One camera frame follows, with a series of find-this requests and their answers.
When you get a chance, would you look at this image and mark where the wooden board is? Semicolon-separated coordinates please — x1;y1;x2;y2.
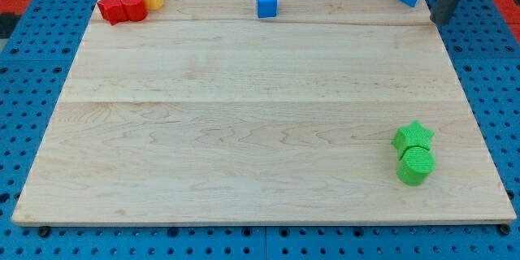
12;0;517;227

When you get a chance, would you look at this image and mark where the blue cube block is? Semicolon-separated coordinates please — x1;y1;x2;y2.
256;0;278;18

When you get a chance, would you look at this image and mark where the green star block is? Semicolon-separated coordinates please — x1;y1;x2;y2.
392;120;435;159

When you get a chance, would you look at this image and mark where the green cylinder block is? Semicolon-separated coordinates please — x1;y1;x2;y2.
396;147;436;186

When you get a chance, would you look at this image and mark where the red cylinder block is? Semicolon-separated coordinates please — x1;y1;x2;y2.
121;0;148;22

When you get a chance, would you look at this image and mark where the red star block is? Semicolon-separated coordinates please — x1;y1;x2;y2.
97;0;128;25

